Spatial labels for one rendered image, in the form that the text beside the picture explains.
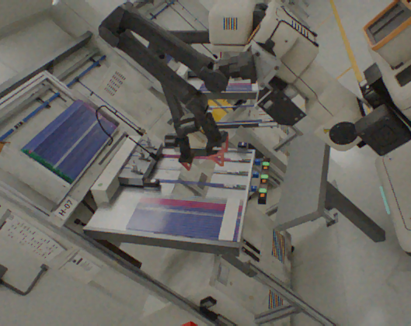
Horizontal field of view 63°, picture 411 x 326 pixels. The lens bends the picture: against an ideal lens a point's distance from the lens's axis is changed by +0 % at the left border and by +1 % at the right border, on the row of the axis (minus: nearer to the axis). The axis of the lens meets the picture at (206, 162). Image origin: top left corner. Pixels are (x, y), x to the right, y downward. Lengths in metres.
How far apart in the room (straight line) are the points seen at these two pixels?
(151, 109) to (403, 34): 2.05
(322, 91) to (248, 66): 0.34
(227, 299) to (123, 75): 1.86
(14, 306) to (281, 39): 2.59
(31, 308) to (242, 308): 1.78
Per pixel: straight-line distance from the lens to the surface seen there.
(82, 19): 5.07
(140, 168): 1.79
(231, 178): 1.73
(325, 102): 1.30
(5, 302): 3.01
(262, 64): 1.10
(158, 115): 2.85
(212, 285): 1.68
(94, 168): 1.81
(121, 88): 2.87
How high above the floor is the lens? 1.39
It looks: 15 degrees down
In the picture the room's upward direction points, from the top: 52 degrees counter-clockwise
